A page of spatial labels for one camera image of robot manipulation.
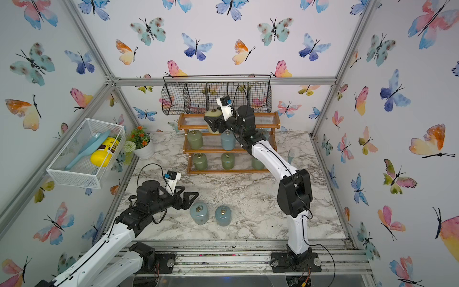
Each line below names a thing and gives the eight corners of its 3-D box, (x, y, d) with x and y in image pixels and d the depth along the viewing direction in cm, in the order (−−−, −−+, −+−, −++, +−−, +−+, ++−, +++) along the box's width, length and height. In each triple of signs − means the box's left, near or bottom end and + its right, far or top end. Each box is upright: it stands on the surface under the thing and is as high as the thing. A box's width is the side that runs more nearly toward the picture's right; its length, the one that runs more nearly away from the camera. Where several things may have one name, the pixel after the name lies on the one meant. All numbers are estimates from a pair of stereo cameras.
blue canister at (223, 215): (216, 226, 86) (214, 220, 79) (217, 213, 90) (215, 205, 83) (231, 226, 86) (230, 220, 79) (231, 213, 90) (231, 205, 83)
